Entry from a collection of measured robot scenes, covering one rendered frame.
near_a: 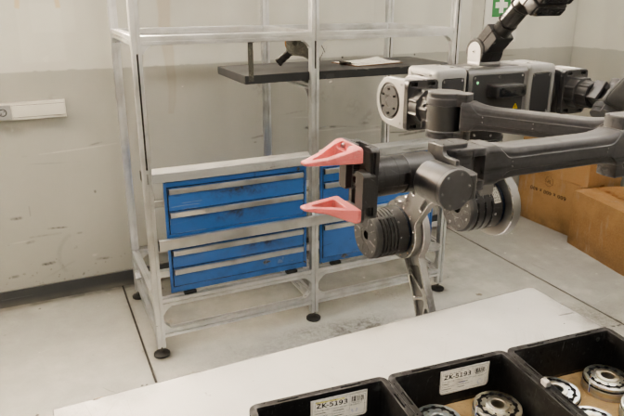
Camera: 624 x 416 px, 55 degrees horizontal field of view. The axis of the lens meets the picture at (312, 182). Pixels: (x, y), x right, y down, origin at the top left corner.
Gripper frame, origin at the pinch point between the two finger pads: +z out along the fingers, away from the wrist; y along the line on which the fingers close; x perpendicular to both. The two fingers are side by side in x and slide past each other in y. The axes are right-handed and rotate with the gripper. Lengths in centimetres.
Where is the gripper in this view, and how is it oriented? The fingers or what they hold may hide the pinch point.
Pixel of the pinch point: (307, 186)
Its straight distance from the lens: 80.7
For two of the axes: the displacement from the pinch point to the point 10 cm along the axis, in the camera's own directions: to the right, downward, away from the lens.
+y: -0.2, 9.5, 3.0
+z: -9.0, 1.2, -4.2
